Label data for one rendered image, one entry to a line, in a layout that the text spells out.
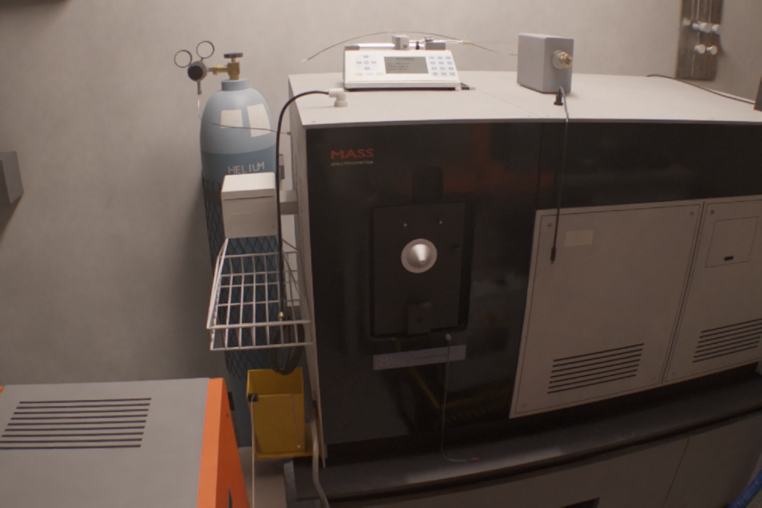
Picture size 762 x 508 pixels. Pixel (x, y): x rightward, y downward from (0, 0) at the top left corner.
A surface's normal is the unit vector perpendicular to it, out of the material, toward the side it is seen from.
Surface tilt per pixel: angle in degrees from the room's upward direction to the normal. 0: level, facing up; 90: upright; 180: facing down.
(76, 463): 0
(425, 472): 0
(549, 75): 90
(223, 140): 82
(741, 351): 90
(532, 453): 0
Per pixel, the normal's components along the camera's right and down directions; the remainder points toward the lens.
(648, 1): 0.18, 0.36
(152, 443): 0.00, -0.93
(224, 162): -0.15, 0.36
